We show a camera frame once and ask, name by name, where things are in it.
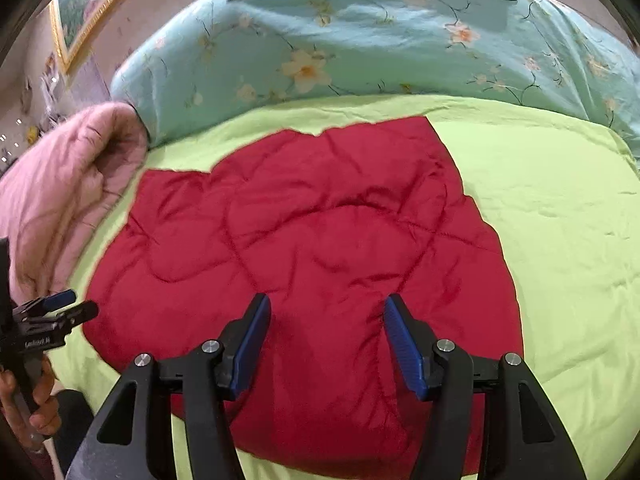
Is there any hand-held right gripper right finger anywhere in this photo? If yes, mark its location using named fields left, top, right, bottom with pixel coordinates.
left=382, top=293, right=588, bottom=480

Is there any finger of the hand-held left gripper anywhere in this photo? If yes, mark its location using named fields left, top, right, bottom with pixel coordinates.
left=60, top=301, right=100, bottom=330
left=36, top=289, right=77, bottom=312

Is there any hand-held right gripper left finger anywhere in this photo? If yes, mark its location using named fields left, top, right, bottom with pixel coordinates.
left=65, top=292, right=273, bottom=480

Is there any red quilted garment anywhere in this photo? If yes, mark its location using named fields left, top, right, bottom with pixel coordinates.
left=82, top=116, right=525, bottom=480

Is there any person's left hand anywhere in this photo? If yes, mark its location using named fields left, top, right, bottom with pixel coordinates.
left=0, top=354, right=57, bottom=443

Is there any person's dark clothing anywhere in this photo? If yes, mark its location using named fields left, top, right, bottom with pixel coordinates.
left=47, top=389, right=98, bottom=480

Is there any pink quilt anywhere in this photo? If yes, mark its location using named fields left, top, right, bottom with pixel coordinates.
left=0, top=101, right=150, bottom=306

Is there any light green bed sheet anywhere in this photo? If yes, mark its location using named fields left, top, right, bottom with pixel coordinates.
left=47, top=92, right=640, bottom=480

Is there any teal floral blanket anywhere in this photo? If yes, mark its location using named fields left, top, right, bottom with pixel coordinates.
left=109, top=0, right=640, bottom=171

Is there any gold framed wall picture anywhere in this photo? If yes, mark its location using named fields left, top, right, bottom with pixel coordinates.
left=49, top=0, right=166, bottom=73

